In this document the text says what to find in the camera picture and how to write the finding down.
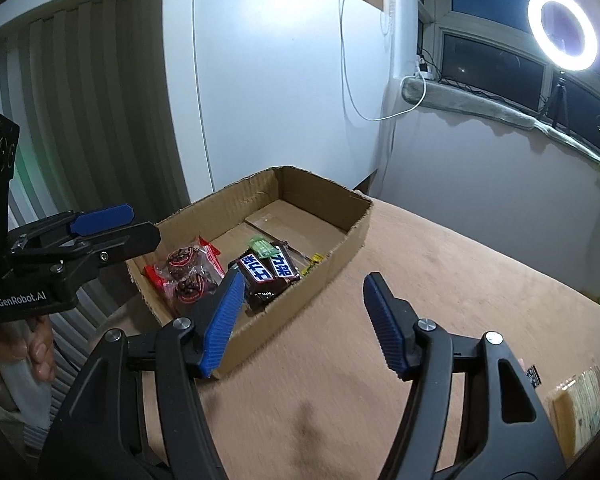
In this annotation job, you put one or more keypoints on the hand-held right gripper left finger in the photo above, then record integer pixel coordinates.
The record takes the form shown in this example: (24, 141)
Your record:
(225, 320)

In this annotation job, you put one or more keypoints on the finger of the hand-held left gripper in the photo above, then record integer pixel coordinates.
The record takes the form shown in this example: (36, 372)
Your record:
(125, 242)
(102, 219)

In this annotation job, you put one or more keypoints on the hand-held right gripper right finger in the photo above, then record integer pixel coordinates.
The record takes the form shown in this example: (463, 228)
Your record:
(385, 330)

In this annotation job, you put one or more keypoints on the red chocolate cake packet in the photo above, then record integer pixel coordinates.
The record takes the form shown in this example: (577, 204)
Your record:
(182, 258)
(190, 290)

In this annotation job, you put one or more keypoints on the brown chocolate bar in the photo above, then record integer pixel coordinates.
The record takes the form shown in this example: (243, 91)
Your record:
(282, 265)
(255, 272)

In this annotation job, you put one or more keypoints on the green candy packet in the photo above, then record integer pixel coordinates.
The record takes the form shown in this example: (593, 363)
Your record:
(260, 248)

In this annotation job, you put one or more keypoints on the yellow candy packet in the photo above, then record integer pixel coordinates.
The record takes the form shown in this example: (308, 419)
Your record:
(316, 260)

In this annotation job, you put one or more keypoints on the person's left hand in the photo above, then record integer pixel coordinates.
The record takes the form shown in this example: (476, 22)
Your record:
(42, 350)

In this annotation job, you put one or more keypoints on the grey ribbed panel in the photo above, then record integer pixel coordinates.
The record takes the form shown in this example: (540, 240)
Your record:
(105, 110)

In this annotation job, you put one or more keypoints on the small dark packet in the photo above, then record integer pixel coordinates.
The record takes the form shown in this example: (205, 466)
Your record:
(531, 375)

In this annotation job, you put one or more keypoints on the clear wrapped cracker packet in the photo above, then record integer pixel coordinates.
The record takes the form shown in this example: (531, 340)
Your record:
(580, 410)

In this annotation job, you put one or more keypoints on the white cabinet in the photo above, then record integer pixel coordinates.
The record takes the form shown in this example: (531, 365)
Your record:
(280, 85)

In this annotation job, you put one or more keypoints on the grey windowsill cloth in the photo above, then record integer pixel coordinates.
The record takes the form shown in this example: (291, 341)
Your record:
(480, 105)

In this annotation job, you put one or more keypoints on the white power strip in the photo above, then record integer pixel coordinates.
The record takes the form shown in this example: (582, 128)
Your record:
(422, 72)

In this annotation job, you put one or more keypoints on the black tripod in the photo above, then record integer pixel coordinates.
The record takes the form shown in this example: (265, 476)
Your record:
(560, 100)

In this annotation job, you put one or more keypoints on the white window frame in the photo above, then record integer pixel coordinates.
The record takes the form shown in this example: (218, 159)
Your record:
(442, 20)

